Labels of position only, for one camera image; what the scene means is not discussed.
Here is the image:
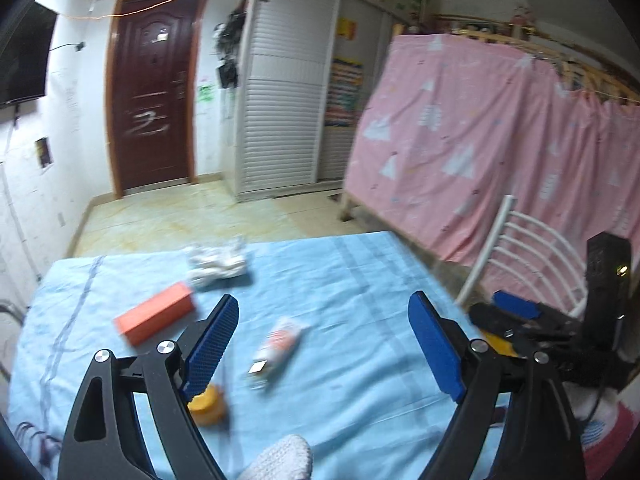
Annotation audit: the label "black wall television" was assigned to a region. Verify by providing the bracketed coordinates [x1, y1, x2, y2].
[0, 2, 57, 109]

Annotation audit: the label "white louvered wardrobe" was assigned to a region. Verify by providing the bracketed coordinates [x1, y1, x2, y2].
[235, 0, 397, 204]

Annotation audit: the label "white knit cloth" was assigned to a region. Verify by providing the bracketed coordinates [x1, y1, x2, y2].
[239, 435, 314, 480]

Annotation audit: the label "black hanging bags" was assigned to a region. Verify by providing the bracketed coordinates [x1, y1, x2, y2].
[215, 0, 249, 89]

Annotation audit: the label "white orange striped tube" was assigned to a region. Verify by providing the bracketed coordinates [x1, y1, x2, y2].
[248, 316, 309, 392]

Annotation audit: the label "dark brown wooden door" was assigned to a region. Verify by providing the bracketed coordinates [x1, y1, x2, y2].
[105, 0, 209, 199]

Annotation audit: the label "yellow round cap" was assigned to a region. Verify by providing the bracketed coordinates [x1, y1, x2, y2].
[187, 384, 226, 429]

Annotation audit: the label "crumpled white plastic packet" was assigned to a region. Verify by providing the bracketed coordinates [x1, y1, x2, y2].
[185, 237, 251, 289]

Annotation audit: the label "pink and white printed cloth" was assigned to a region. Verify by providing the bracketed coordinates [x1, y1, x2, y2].
[570, 400, 640, 480]

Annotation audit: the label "small dark wall picture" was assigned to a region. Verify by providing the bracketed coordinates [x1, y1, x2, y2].
[34, 137, 54, 169]

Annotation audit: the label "colourful wall poster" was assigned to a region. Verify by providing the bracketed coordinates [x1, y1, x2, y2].
[324, 57, 364, 131]

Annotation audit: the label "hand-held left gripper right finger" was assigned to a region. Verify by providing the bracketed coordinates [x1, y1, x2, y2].
[407, 290, 587, 480]

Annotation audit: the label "pink printed curtain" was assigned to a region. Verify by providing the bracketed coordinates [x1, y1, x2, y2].
[345, 32, 640, 307]

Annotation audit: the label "white chair with yellow seat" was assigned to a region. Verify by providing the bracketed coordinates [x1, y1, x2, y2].
[455, 195, 594, 361]

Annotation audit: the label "light blue tablecloth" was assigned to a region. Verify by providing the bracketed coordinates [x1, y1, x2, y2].
[7, 232, 517, 480]

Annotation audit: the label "orange box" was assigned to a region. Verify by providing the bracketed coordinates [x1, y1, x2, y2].
[114, 281, 196, 347]

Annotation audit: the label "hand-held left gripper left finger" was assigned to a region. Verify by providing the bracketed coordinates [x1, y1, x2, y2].
[57, 294, 240, 480]

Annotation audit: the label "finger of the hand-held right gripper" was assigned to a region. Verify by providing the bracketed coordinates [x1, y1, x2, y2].
[469, 302, 583, 357]
[492, 290, 587, 328]

